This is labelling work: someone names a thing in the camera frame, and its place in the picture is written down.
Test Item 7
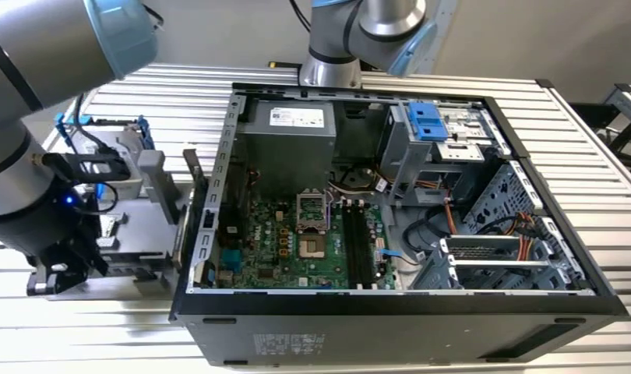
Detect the silver CPU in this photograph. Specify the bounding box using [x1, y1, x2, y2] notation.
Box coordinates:
[95, 213, 121, 238]

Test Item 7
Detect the green graphics card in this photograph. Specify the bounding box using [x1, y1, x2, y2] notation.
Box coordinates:
[172, 144, 212, 273]

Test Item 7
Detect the thin orange wire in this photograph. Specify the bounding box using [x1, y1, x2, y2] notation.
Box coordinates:
[442, 196, 458, 237]

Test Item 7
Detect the metal frame side table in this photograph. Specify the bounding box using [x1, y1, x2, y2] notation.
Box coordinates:
[568, 82, 631, 175]

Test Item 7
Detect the orange power wire bundle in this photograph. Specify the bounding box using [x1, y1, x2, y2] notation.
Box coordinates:
[504, 212, 538, 263]

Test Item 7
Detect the green motherboard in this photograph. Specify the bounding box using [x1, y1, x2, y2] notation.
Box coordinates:
[214, 194, 398, 291]

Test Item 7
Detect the metal socket cover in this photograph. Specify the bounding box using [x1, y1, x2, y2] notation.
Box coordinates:
[296, 189, 330, 231]

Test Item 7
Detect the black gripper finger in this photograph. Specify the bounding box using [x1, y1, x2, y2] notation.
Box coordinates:
[86, 217, 111, 279]
[25, 263, 91, 296]

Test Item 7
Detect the grey power supply unit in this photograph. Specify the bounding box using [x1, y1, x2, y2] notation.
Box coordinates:
[234, 99, 340, 196]

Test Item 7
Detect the thin locking lever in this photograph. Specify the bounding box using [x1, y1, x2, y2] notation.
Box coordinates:
[322, 192, 342, 231]

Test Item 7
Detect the grey parts rack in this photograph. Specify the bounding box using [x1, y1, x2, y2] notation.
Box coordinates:
[46, 150, 212, 303]

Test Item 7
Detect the blue plastic drive latch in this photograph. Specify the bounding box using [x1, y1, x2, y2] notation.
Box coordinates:
[406, 101, 450, 143]

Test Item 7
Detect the CPU socket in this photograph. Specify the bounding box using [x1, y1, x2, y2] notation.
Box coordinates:
[297, 229, 329, 260]

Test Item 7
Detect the black round cooler fan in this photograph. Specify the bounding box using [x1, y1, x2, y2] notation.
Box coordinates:
[337, 165, 381, 192]

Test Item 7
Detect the black looped wire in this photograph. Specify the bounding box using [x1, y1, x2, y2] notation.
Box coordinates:
[401, 216, 454, 258]

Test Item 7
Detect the black open PC case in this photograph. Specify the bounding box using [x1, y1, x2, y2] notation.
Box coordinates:
[166, 81, 631, 367]

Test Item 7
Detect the silver disk bay with bars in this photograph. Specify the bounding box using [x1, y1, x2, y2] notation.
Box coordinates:
[412, 233, 585, 291]

